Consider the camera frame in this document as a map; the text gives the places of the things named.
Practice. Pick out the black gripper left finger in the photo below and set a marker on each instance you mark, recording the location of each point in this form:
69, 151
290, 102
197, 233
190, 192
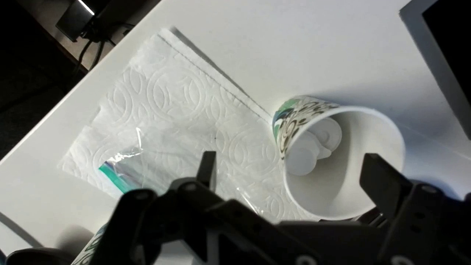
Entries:
206, 170

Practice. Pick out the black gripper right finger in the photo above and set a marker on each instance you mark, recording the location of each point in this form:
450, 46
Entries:
384, 185

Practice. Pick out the white embossed paper towel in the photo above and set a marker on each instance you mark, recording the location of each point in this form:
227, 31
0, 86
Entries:
177, 112

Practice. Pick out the clear plastic wrapper green stripe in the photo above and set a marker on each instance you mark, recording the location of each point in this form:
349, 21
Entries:
119, 170

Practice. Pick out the black round plug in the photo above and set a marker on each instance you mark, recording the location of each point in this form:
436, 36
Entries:
34, 258

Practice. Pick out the small black box device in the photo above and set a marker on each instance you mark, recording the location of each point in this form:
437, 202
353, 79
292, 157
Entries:
75, 17

